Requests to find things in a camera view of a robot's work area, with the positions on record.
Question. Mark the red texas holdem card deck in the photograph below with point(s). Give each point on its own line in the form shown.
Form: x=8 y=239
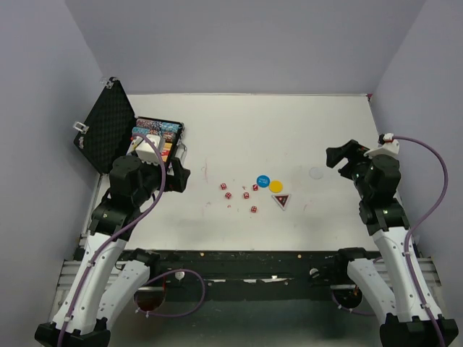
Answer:
x=165 y=151

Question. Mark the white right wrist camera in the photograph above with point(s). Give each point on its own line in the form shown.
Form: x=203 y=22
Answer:
x=387 y=146

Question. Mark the poker chip row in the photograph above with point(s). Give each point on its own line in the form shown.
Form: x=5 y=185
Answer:
x=158 y=125
x=167 y=135

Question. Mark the top poker chip row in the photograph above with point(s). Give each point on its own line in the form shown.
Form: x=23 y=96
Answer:
x=158 y=125

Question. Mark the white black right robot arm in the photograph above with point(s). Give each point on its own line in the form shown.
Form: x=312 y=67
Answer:
x=404 y=306

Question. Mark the blue small blind button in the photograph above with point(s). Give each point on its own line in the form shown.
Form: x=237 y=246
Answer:
x=263 y=181

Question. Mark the clear dealer button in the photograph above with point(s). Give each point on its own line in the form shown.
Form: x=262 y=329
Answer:
x=316 y=173

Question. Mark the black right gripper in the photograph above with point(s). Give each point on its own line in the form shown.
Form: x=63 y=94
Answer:
x=351 y=150

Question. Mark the yellow round button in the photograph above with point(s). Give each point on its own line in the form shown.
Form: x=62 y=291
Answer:
x=275 y=186

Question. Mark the black poker set case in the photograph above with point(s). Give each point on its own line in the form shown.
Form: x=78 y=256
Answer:
x=106 y=133

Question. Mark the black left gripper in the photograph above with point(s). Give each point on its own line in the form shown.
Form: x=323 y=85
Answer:
x=178 y=181

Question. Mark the black aluminium base frame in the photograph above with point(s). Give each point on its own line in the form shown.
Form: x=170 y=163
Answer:
x=246 y=276

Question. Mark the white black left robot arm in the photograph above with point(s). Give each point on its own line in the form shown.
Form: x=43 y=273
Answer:
x=93 y=303

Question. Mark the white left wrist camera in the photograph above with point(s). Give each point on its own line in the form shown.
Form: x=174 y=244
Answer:
x=144 y=151

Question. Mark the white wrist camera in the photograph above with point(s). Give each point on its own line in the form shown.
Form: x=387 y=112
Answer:
x=144 y=151
x=387 y=146

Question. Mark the triangular all in button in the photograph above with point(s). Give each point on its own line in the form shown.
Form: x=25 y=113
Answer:
x=282 y=200

